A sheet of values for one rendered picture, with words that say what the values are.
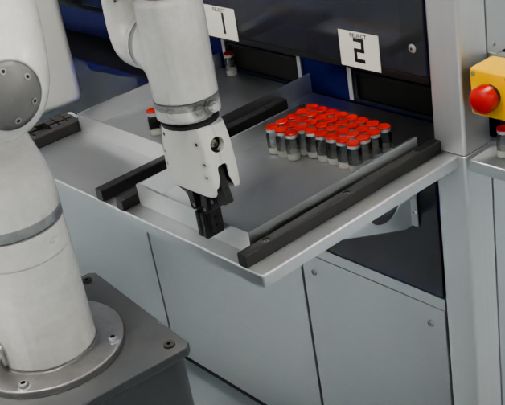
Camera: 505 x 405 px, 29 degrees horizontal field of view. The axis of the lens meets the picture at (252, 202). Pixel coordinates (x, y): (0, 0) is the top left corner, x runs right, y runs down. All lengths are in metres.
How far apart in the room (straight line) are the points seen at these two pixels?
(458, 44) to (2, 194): 0.68
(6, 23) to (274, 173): 0.62
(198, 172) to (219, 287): 0.97
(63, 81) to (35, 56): 1.15
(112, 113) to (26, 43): 0.84
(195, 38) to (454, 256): 0.63
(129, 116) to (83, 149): 0.13
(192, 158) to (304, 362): 0.92
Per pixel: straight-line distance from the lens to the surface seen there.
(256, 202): 1.44
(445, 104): 1.48
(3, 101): 1.00
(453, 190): 1.54
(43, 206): 1.12
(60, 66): 2.16
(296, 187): 1.46
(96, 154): 1.71
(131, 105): 1.87
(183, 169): 1.27
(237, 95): 1.84
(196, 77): 1.20
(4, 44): 1.01
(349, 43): 1.57
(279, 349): 2.13
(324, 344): 1.99
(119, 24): 1.27
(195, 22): 1.19
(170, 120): 1.22
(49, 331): 1.17
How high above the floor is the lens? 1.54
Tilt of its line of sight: 27 degrees down
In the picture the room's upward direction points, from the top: 10 degrees counter-clockwise
